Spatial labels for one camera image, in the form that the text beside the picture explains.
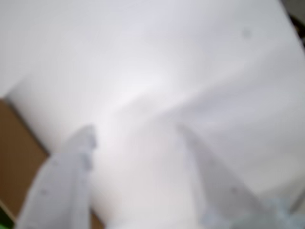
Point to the green cube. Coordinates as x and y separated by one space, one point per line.
5 220

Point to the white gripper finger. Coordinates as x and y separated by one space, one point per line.
214 190
62 186

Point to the brown cardboard box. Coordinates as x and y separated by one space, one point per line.
16 155

